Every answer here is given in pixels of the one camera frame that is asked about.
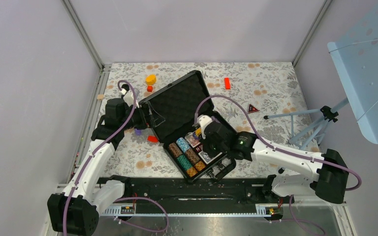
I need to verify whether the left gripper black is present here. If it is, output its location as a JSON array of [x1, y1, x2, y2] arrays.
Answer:
[[120, 101, 164, 131]]

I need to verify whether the blue playing card deck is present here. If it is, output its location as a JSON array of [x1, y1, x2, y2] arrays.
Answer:
[[198, 151, 221, 164]]

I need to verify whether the black poker chip case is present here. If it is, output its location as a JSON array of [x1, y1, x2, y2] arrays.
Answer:
[[140, 70, 236, 183]]

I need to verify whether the clear plastic disc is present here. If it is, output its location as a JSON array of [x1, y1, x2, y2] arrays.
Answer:
[[185, 132, 199, 147]]

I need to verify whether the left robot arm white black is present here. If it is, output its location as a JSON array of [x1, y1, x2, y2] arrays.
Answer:
[[47, 98, 146, 236]]

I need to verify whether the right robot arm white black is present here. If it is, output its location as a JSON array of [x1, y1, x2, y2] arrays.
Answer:
[[197, 116, 348, 204]]

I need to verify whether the yellow dealer button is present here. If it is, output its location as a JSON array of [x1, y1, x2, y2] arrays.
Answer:
[[195, 128, 202, 137]]

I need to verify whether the purple toy microphone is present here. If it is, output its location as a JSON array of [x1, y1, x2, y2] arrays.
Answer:
[[134, 129, 142, 136]]

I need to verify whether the red rectangular block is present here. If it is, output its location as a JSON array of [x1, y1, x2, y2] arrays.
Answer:
[[147, 135, 159, 143]]

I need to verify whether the red playing card deck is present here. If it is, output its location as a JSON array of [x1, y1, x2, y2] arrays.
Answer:
[[185, 133, 201, 148]]

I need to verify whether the yellow cylinder block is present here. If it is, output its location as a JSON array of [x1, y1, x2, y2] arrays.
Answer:
[[145, 74, 157, 86]]

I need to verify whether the black microphone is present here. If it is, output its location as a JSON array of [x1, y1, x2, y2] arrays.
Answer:
[[121, 84, 129, 91]]

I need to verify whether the brown chip stack far left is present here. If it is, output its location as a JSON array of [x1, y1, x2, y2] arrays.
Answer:
[[167, 143, 199, 178]]

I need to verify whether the red black triangle card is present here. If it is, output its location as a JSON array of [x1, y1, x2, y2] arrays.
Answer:
[[247, 104, 260, 114]]

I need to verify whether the red block beside case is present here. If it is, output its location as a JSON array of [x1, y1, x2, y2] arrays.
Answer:
[[224, 77, 231, 90]]

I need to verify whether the floral table mat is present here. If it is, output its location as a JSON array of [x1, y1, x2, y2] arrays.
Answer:
[[98, 62, 311, 177]]

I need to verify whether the light blue tripod stand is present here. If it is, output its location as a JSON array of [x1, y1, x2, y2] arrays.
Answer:
[[263, 97, 349, 150]]

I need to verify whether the light blue perforated panel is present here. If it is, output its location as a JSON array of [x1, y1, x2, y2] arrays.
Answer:
[[327, 4, 378, 144]]

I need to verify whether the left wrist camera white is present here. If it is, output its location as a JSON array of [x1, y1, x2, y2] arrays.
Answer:
[[121, 88, 140, 108]]

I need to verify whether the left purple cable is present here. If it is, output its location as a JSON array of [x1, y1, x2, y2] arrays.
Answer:
[[62, 80, 170, 236]]

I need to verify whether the purple cable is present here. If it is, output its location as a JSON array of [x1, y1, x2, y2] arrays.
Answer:
[[62, 80, 170, 236], [193, 95, 362, 236]]

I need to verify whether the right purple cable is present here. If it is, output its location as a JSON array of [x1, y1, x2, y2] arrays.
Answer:
[[193, 95, 362, 236]]

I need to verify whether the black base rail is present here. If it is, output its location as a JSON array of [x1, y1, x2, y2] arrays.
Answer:
[[96, 175, 289, 214]]

